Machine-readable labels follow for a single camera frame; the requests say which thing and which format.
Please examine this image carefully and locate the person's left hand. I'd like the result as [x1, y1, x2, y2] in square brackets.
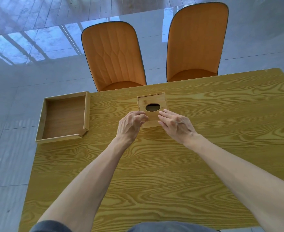
[115, 110, 149, 148]

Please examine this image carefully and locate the person's right hand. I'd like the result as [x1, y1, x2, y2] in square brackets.
[157, 109, 198, 146]

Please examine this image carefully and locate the wooden box lid with hole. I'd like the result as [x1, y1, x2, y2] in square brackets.
[137, 92, 169, 123]

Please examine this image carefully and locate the person's right forearm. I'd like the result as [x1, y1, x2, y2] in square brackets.
[184, 134, 284, 232]

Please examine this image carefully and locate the person's left forearm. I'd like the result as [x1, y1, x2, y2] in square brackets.
[37, 137, 133, 232]

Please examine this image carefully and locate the shallow wooden tray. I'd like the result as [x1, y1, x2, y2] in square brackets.
[35, 91, 91, 145]

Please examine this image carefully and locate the quilted orange chair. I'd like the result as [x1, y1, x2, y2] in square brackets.
[81, 21, 147, 92]

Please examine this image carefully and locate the smooth orange chair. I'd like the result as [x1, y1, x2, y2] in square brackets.
[166, 2, 229, 83]

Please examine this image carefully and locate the grey printed t-shirt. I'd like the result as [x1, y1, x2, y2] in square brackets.
[29, 220, 220, 232]

